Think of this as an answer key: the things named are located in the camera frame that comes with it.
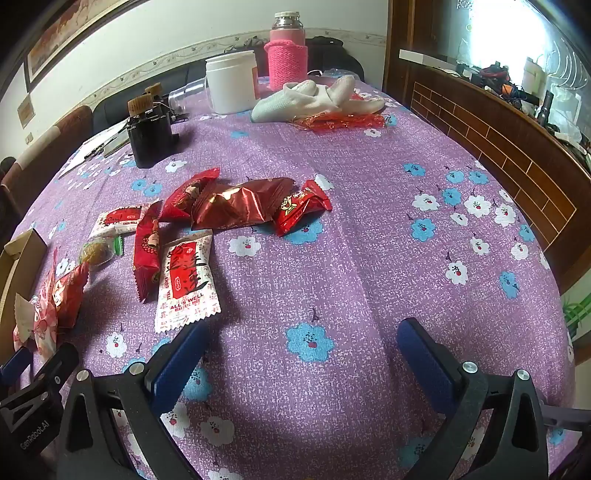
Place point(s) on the cardboard box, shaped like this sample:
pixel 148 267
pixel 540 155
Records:
pixel 14 277

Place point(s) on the brown chair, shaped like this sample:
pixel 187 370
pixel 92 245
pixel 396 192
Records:
pixel 69 129

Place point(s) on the white plastic jar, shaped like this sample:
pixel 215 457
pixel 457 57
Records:
pixel 231 83

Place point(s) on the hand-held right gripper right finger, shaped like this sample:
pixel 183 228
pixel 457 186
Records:
pixel 425 364

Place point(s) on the green plant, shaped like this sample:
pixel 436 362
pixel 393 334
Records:
pixel 577 314

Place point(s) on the black container with wooden lid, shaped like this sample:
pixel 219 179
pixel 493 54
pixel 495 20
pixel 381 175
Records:
pixel 152 138
pixel 161 104

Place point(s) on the framed wall picture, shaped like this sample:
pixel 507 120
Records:
pixel 69 37

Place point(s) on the wooden cabinet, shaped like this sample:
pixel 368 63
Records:
pixel 485 138

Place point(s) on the small white red snack packet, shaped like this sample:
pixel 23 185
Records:
pixel 117 220

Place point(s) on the dark red foil packet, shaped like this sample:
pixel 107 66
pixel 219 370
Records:
pixel 235 205

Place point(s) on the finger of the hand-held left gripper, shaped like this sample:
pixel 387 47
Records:
pixel 14 365
pixel 60 367

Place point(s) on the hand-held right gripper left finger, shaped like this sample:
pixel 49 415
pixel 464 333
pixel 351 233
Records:
pixel 178 364

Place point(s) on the clear plastic cup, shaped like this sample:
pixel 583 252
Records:
pixel 187 94

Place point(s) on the white paper sheets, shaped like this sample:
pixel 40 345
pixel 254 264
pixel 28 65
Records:
pixel 87 152

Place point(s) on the red cartoon snack packet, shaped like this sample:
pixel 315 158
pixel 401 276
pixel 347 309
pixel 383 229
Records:
pixel 184 196

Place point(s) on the purple floral tablecloth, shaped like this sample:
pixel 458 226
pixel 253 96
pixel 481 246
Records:
pixel 323 277

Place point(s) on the red yellow snack packet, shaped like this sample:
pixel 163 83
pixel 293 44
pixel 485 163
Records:
pixel 298 210

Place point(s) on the gold candy with green wrapper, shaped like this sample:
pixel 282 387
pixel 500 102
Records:
pixel 97 253

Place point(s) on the thermos with pink knit sleeve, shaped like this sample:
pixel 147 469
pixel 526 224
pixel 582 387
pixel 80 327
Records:
pixel 285 60

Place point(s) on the small wall plaque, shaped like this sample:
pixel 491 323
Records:
pixel 26 110

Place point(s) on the red plastic net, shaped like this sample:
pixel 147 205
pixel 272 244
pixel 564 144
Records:
pixel 341 123

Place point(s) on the dark sofa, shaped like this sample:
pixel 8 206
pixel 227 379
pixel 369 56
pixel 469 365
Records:
pixel 115 106

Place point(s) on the grey green notebook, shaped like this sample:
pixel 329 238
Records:
pixel 117 144

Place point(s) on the white shelf board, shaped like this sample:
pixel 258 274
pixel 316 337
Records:
pixel 425 57

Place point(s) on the large white red snack packet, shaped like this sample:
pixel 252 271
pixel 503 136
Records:
pixel 187 286

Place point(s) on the black flashlight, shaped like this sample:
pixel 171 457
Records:
pixel 546 108

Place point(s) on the black bag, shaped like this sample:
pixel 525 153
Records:
pixel 332 53

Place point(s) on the pink white snack packet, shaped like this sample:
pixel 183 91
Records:
pixel 34 325

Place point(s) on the orange red snack packet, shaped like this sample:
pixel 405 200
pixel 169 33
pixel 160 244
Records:
pixel 69 295

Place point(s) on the pale green white sock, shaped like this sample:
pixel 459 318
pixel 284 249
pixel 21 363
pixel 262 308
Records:
pixel 281 104

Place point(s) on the long red snack packet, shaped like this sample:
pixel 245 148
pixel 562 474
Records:
pixel 147 258

